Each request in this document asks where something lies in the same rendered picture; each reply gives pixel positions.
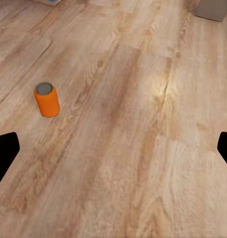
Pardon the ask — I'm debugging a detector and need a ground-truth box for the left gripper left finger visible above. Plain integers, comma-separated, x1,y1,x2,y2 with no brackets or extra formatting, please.
0,132,20,182

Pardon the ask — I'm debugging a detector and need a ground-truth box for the can of soda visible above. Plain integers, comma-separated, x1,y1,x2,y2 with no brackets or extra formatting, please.
34,82,60,118

